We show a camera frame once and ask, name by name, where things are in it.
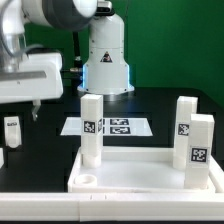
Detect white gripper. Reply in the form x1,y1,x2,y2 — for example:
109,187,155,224
0,53,63,121

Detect white desk tabletop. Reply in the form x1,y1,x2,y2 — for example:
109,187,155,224
67,146,224,193

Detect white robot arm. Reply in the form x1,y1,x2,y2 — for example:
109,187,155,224
0,0,134,115

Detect white block at left edge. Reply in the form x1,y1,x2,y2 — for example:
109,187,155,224
0,148,4,169

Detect white L-shaped obstacle fence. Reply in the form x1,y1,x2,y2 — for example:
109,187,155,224
0,161,224,222

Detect black cables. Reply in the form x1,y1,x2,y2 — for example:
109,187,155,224
61,68,83,88

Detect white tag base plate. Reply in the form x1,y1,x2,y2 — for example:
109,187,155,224
61,117,153,136

